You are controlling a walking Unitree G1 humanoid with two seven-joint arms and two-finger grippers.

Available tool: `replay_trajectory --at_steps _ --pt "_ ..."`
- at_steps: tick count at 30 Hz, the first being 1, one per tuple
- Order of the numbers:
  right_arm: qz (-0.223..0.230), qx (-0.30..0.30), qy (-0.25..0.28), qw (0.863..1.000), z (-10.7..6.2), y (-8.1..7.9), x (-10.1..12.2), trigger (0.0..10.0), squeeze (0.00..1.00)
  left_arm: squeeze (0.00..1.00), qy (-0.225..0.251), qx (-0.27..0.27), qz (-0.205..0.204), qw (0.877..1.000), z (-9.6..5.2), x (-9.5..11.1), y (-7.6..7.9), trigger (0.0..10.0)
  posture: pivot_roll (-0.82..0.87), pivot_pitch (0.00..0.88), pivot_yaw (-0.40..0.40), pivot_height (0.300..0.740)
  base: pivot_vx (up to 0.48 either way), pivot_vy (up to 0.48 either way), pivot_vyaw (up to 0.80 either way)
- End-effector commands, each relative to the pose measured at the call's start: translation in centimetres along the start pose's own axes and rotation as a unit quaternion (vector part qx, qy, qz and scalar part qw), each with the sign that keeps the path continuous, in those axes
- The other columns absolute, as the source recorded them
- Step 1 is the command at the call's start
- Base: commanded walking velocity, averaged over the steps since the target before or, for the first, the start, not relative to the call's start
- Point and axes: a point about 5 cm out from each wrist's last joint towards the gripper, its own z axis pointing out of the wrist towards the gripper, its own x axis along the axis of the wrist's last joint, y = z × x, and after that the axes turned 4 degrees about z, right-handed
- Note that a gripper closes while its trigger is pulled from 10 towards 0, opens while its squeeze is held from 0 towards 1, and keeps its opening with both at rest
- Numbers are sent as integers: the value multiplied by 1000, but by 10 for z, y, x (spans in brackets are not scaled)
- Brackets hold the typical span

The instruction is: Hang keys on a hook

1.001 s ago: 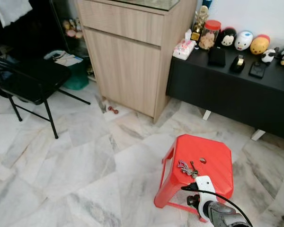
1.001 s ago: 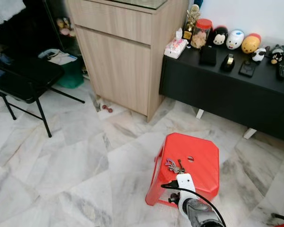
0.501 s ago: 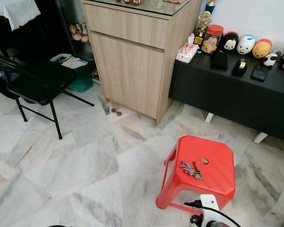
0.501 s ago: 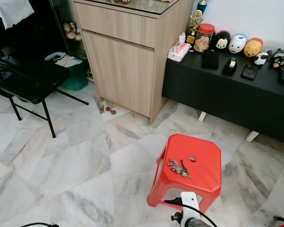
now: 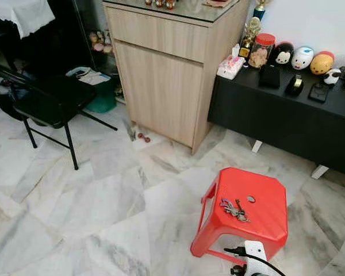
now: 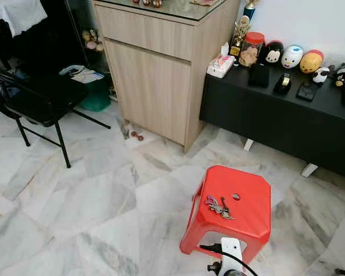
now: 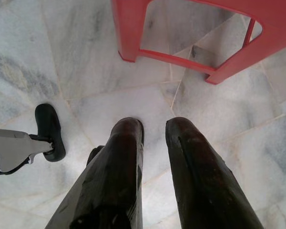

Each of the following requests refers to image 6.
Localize key bunch with purple tag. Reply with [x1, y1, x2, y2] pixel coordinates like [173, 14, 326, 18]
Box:
[205, 195, 235, 221]

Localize red plastic stool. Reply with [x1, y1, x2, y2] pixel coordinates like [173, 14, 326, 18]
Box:
[179, 165, 272, 264]

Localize black TV console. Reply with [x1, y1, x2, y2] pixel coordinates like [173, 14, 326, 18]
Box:
[200, 60, 345, 180]

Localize light wooden cabinet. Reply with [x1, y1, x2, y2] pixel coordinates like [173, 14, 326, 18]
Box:
[93, 0, 241, 153]

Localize black tape dispenser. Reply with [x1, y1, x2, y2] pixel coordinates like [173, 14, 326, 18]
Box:
[274, 72, 293, 95]

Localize black wallet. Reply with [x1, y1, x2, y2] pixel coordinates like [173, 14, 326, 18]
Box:
[248, 63, 271, 88]

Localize pink white tissue pack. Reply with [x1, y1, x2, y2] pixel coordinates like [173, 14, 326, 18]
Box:
[206, 43, 235, 79]

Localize green bin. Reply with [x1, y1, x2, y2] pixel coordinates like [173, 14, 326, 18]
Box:
[79, 80, 112, 112]

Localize clear jar with red lid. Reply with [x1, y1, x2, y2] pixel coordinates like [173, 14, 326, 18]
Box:
[239, 32, 266, 67]

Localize small panda figure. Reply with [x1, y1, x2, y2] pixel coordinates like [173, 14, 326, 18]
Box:
[312, 67, 331, 84]

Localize black white round plush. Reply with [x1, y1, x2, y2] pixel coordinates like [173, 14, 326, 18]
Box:
[263, 40, 285, 64]

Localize white blue round plush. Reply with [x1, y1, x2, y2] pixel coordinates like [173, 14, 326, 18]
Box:
[281, 45, 305, 70]

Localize yellow red round plush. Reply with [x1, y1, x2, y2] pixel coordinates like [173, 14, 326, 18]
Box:
[299, 49, 324, 74]

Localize black white cat figure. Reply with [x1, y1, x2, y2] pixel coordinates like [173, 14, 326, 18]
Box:
[332, 62, 345, 88]

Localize white teal pouch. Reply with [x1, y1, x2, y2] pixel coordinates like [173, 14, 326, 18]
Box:
[59, 64, 105, 85]

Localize small pink figurines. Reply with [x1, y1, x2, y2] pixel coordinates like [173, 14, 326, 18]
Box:
[80, 29, 104, 51]

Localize blue gold trophy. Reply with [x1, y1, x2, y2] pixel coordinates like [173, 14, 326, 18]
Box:
[243, 0, 260, 21]

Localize white tablecloth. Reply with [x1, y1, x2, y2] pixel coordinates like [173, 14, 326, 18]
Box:
[0, 0, 45, 37]

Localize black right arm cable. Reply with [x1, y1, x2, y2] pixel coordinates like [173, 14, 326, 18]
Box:
[199, 244, 260, 276]

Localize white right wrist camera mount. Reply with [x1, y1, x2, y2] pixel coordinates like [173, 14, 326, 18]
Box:
[220, 237, 246, 275]

